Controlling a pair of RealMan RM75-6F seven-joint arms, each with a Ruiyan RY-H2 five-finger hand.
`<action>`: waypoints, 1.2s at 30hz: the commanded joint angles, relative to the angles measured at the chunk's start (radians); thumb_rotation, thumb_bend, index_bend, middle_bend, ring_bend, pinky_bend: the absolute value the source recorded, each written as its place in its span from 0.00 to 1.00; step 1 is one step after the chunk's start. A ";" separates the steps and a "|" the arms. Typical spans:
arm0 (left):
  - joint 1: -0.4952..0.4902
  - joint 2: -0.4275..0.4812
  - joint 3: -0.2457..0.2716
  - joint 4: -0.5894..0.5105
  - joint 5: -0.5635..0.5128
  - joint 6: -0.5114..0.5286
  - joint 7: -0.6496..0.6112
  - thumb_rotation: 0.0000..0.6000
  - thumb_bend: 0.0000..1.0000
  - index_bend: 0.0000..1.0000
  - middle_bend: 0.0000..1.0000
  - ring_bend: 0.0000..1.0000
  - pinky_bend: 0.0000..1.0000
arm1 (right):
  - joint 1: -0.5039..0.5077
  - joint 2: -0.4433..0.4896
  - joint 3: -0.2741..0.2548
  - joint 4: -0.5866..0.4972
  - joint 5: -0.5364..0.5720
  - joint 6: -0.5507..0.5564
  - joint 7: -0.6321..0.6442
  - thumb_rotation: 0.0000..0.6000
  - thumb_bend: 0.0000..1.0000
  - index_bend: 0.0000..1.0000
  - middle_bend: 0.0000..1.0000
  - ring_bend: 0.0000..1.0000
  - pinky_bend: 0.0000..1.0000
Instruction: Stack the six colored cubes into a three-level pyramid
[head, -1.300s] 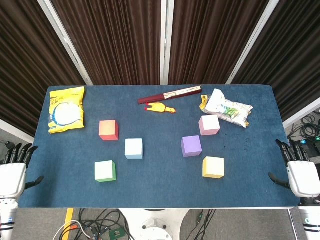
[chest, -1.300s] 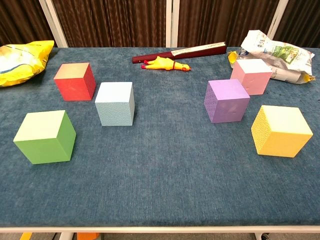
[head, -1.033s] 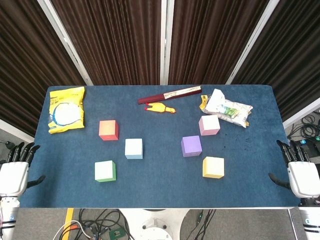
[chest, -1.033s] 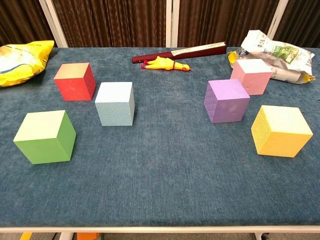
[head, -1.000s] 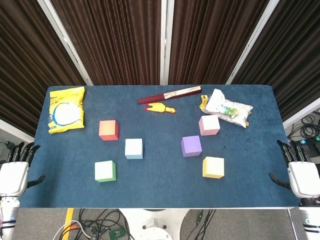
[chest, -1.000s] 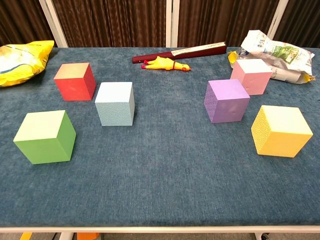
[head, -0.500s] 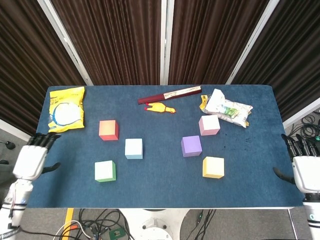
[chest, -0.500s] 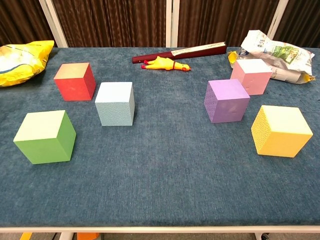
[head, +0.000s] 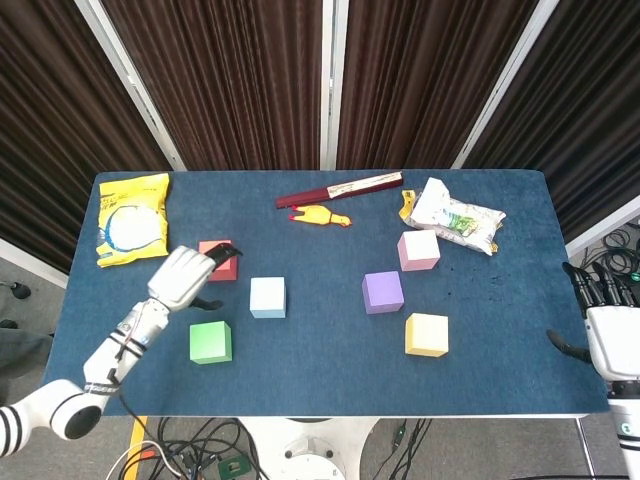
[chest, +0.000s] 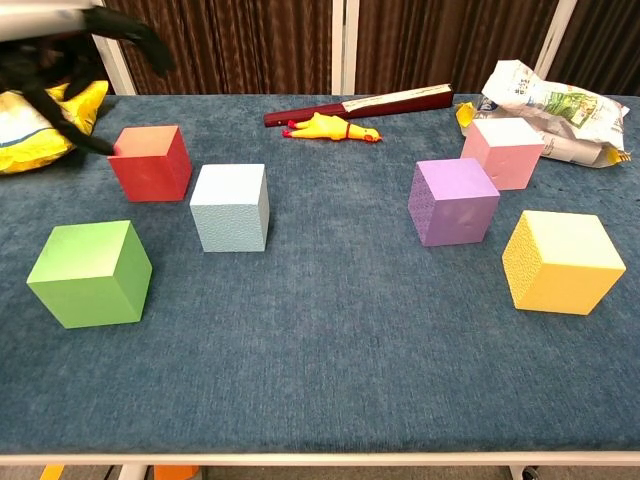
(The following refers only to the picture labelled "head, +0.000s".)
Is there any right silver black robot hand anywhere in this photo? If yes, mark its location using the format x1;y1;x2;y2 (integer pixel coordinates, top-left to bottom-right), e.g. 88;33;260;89
547;262;640;384

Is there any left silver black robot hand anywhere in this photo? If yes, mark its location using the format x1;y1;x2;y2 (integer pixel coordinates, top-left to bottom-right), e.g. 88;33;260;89
147;242;244;314

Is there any red foam cube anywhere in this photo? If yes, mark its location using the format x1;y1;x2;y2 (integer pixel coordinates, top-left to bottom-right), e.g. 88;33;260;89
198;239;240;283

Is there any green foam cube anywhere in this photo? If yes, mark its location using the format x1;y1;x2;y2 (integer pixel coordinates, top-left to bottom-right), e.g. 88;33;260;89
188;320;234;366

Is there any light blue foam cube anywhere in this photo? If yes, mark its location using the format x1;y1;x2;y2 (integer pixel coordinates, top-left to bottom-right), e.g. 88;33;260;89
249;276;288;320

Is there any yellow foam cube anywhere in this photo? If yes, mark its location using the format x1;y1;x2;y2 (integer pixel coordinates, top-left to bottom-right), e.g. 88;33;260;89
404;312;450;358

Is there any purple foam cube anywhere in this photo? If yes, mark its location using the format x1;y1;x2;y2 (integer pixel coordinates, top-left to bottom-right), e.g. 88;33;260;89
361;270;405;316

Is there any pink foam cube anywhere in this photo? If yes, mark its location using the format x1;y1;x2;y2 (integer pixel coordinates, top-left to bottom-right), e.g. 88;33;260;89
397;229;442;273

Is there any yellow snack bag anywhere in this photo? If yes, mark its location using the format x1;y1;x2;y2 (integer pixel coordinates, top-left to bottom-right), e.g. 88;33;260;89
95;172;171;269

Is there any yellow rubber chicken toy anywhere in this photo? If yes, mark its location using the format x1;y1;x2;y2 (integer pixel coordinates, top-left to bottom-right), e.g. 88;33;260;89
287;203;353;230

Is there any blue felt table cover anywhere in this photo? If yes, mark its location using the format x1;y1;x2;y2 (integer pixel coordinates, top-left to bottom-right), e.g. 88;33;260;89
43;169;612;420

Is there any long dark red box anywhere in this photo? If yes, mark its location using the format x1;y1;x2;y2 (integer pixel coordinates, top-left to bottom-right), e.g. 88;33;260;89
275;170;404;210

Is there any yellow floor tape strip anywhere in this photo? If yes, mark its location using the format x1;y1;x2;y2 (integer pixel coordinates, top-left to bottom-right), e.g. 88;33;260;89
128;417;150;480

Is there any brown pleated curtain panel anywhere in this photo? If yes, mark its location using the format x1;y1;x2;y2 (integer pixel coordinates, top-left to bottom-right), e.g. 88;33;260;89
99;0;325;172
0;0;174;274
335;0;544;171
462;0;640;244

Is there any green electronic box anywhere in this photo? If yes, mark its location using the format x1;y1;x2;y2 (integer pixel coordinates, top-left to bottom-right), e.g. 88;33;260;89
217;454;251;479

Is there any white crumpled snack bag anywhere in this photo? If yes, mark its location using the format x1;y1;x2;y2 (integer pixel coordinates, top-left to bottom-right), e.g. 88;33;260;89
398;177;508;257

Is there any black floor cable bundle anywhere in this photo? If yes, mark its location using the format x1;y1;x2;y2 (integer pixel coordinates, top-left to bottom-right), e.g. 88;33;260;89
574;219;640;291
379;418;434;480
107;417;266;480

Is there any white partition base rail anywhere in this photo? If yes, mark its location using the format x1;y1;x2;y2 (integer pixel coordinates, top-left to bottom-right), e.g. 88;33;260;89
0;238;70;290
566;194;640;259

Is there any white partition post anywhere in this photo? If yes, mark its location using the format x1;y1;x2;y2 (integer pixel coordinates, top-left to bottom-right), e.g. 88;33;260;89
451;0;560;170
321;0;350;171
73;0;187;172

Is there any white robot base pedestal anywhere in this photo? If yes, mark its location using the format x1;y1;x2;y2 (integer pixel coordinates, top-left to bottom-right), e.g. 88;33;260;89
237;417;382;480

